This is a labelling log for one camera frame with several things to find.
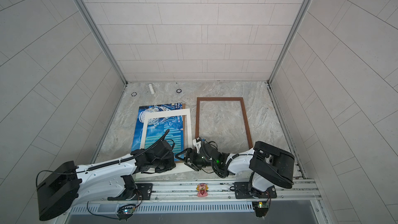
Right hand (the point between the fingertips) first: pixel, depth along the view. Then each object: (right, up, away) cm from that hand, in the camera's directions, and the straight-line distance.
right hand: (180, 165), depth 73 cm
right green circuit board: (+37, -17, -5) cm, 41 cm away
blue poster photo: (-18, +14, +21) cm, 31 cm away
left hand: (-1, -4, +7) cm, 8 cm away
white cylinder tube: (-28, +38, +39) cm, 61 cm away
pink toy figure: (+11, -10, -3) cm, 15 cm away
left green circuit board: (-21, -16, -8) cm, 28 cm away
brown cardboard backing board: (-3, +25, +29) cm, 39 cm away
